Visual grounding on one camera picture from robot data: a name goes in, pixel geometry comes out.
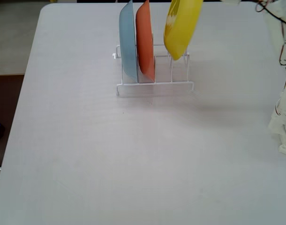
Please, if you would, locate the light blue plate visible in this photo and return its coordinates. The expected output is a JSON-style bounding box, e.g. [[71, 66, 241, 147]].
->
[[119, 0, 139, 83]]

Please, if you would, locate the white wire plate rack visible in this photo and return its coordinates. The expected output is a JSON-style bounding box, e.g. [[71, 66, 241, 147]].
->
[[112, 44, 195, 96]]

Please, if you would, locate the orange red plate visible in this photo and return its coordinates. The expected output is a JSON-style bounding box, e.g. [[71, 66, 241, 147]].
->
[[135, 0, 156, 83]]

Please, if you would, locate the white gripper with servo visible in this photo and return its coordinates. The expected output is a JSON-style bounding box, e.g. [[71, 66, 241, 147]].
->
[[220, 0, 242, 6]]

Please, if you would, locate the yellow plate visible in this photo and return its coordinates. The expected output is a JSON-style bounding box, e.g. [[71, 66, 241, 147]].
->
[[163, 0, 204, 61]]

